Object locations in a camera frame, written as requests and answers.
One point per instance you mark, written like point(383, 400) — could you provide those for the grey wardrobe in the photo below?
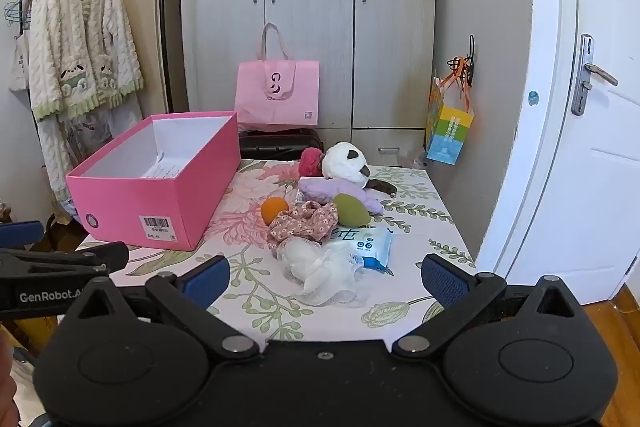
point(310, 57)

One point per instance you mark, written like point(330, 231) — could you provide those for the white panda plush toy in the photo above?
point(345, 162)

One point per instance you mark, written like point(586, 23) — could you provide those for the pink floral scrunchie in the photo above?
point(300, 224)

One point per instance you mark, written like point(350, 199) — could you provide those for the clear plastic bag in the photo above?
point(420, 162)

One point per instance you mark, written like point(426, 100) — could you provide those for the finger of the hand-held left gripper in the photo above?
point(20, 233)
point(75, 258)

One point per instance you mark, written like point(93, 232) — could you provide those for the blue white wipes packet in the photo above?
point(370, 247)

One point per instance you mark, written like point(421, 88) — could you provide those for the white fluffy pyjama pants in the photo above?
point(60, 147)

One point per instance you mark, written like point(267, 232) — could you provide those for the blue door sticker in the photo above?
point(534, 98)

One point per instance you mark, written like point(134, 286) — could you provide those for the white door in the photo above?
point(575, 182)

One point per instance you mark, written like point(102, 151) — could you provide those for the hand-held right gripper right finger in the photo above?
point(442, 279)

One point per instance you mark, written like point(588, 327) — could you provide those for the floral tablecloth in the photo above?
point(280, 302)

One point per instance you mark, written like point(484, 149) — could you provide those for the pink strawberry plush toy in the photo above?
point(311, 161)

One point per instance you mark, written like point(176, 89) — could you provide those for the green makeup sponge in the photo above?
point(351, 209)

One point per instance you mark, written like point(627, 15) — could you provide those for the black suitcase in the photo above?
point(280, 144)

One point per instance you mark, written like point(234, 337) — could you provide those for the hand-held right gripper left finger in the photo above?
point(207, 279)

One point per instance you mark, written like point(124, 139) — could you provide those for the black clothes rack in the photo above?
point(162, 7)

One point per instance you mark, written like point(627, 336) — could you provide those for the pink cardboard box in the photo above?
point(130, 207)

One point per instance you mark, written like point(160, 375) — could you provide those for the colourful gift bag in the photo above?
point(447, 132)

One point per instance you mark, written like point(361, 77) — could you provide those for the orange makeup sponge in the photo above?
point(274, 209)

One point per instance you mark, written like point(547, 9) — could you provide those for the small white packet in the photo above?
point(302, 199)

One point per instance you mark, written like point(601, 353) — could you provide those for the pink tote bag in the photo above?
point(280, 107)

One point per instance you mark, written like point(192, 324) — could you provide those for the black wall hook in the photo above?
point(470, 52)

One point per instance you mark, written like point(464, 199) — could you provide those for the purple plush toy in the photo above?
point(322, 189)

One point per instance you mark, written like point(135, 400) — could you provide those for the white canvas tote bag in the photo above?
point(19, 67)

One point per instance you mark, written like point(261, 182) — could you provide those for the white green fluffy cardigan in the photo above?
point(75, 37)

